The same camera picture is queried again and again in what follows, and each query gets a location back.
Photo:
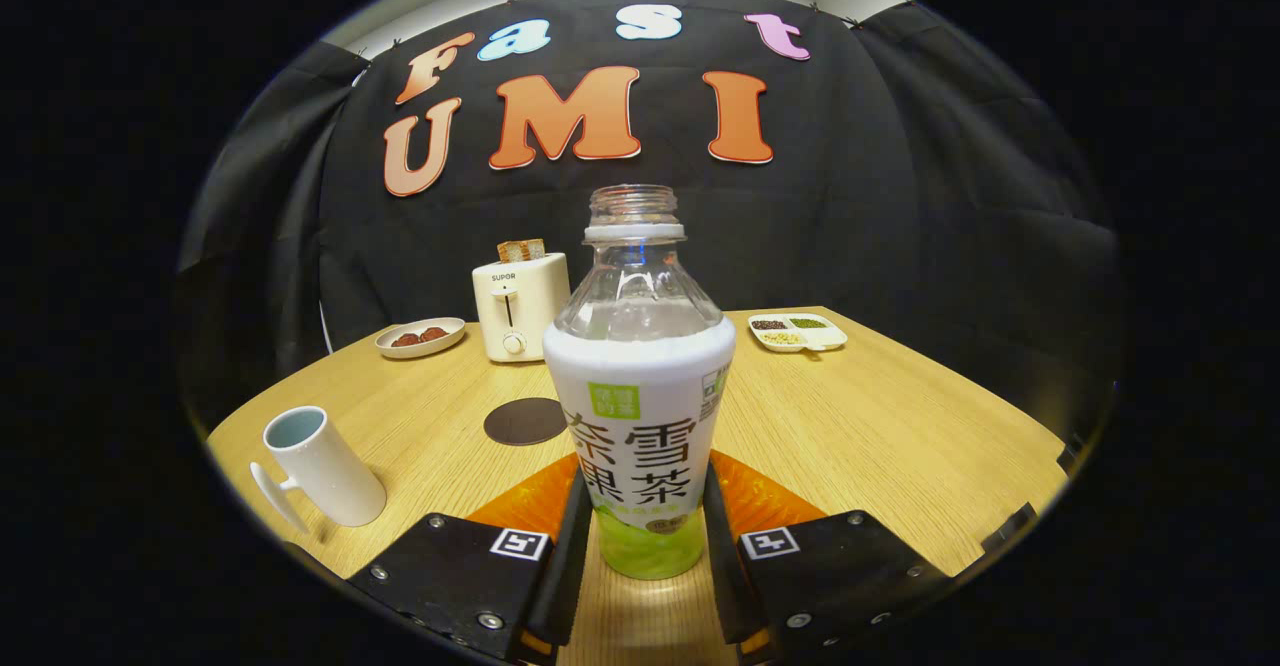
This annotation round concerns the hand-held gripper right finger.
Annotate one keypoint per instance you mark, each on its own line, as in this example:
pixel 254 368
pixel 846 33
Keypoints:
pixel 840 571

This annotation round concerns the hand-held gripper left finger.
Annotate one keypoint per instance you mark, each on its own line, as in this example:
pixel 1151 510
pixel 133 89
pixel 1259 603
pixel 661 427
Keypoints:
pixel 450 571

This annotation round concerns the dark round coaster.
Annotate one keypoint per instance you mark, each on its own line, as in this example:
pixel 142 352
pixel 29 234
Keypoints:
pixel 525 422

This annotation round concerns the clear juice bottle white label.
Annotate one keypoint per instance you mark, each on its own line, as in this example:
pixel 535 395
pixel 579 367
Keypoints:
pixel 640 366

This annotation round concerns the wooden table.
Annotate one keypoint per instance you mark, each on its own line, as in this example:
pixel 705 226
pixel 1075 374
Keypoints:
pixel 850 446

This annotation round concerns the small white plate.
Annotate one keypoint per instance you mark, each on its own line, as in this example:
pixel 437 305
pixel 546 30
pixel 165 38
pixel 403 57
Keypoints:
pixel 420 344

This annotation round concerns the red-brown snack piece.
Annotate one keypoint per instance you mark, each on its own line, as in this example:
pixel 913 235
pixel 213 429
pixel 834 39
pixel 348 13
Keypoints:
pixel 405 340
pixel 434 334

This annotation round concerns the divided white tray with grains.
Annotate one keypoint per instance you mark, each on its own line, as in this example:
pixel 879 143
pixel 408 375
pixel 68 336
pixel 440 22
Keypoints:
pixel 798 332

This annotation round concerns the white toaster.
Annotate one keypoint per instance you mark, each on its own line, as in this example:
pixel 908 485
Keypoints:
pixel 515 311

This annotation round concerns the toast slice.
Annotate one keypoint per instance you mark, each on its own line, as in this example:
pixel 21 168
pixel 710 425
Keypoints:
pixel 521 250

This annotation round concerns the black backdrop cloth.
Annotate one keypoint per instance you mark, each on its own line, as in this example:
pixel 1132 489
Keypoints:
pixel 900 196

